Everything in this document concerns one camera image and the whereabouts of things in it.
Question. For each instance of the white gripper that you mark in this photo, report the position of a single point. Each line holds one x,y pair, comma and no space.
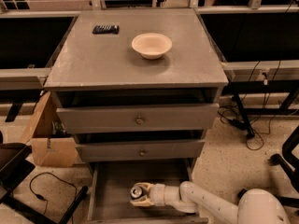
159,193

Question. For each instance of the blue pepsi can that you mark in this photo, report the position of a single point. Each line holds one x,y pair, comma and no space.
136,192

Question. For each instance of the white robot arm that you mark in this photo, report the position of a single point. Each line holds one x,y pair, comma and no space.
256,206

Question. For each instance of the grey open bottom drawer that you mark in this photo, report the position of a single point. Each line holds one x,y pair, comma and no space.
110,194

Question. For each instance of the grey middle drawer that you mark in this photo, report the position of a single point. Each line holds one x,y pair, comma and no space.
137,151

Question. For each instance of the grey top drawer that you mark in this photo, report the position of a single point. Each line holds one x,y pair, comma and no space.
137,118

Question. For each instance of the grey drawer cabinet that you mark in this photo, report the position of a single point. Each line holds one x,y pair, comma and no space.
104,70

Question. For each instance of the brown cardboard box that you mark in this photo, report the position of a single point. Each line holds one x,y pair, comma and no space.
50,147

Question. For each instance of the black desk leg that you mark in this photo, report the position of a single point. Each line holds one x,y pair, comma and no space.
250,132

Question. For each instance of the black chair left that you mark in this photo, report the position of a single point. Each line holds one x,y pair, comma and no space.
58,186

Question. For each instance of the white paper bowl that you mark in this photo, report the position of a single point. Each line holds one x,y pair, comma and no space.
151,45

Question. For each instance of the black office chair right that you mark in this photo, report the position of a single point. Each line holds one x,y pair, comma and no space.
290,165

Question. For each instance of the dark snack bar packet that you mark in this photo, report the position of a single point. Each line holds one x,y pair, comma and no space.
106,29

